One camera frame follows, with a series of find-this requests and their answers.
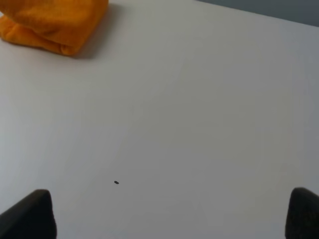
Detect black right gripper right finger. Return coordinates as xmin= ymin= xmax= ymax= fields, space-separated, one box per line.
xmin=285 ymin=187 xmax=319 ymax=239

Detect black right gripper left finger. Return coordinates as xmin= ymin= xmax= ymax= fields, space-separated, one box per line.
xmin=0 ymin=189 xmax=57 ymax=239

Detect orange towel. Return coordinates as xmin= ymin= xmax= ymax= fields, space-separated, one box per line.
xmin=0 ymin=0 xmax=109 ymax=56

